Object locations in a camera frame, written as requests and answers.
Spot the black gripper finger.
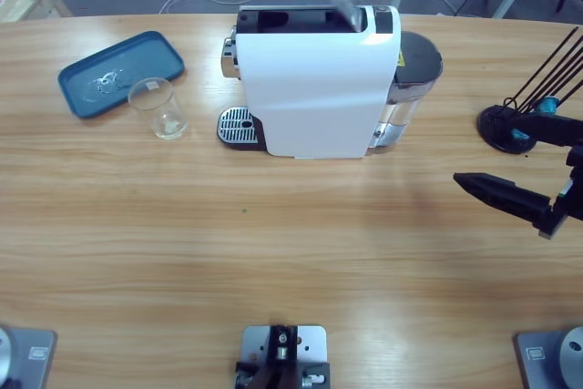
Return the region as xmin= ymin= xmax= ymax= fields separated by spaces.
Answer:
xmin=509 ymin=114 xmax=583 ymax=167
xmin=454 ymin=172 xmax=570 ymax=240

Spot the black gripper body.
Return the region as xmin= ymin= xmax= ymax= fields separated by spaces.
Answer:
xmin=554 ymin=165 xmax=583 ymax=216

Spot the white capsule coffee machine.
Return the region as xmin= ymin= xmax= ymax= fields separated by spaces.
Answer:
xmin=221 ymin=4 xmax=404 ymax=160

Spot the black capsule holder with rods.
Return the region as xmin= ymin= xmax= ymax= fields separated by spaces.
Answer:
xmin=476 ymin=26 xmax=583 ymax=156

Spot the clear water tank black lid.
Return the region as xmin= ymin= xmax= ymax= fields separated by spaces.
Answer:
xmin=369 ymin=30 xmax=444 ymax=149

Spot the black drip tray metal grate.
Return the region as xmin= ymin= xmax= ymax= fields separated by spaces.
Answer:
xmin=216 ymin=106 xmax=265 ymax=152

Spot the clear drinking glass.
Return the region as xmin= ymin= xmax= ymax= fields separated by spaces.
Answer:
xmin=128 ymin=77 xmax=190 ymax=141

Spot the teal plastic serving tray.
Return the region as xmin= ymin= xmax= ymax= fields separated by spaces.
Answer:
xmin=57 ymin=30 xmax=186 ymax=120

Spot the pale wooden crate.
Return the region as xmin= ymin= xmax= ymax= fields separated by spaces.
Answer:
xmin=0 ymin=0 xmax=74 ymax=24

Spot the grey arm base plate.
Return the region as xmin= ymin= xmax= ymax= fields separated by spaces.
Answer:
xmin=513 ymin=324 xmax=583 ymax=389
xmin=0 ymin=324 xmax=59 ymax=389

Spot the white camera mount dark post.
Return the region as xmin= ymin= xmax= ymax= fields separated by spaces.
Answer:
xmin=234 ymin=323 xmax=332 ymax=389

